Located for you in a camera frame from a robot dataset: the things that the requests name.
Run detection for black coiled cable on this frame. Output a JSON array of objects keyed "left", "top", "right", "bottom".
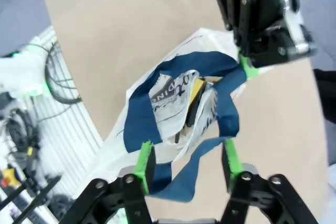
[{"left": 44, "top": 40, "right": 85, "bottom": 104}]

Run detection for black cable bundle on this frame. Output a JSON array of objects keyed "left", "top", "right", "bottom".
[{"left": 4, "top": 108, "right": 40, "bottom": 157}]

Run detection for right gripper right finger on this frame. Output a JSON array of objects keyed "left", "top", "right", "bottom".
[{"left": 219, "top": 138, "right": 324, "bottom": 224}]

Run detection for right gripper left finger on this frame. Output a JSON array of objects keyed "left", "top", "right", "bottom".
[{"left": 62, "top": 141, "right": 158, "bottom": 224}]

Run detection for white mesh bag navy handles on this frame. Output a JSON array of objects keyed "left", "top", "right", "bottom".
[{"left": 102, "top": 27, "right": 274, "bottom": 204}]

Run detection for yellow red emergency stop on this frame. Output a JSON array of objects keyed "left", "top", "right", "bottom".
[{"left": 0, "top": 167, "right": 19, "bottom": 188}]

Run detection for white ribbed platform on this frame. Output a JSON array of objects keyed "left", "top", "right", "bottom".
[{"left": 15, "top": 25, "right": 104, "bottom": 224}]

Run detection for yellow black utility knife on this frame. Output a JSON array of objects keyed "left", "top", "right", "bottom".
[{"left": 185, "top": 78, "right": 208, "bottom": 128}]

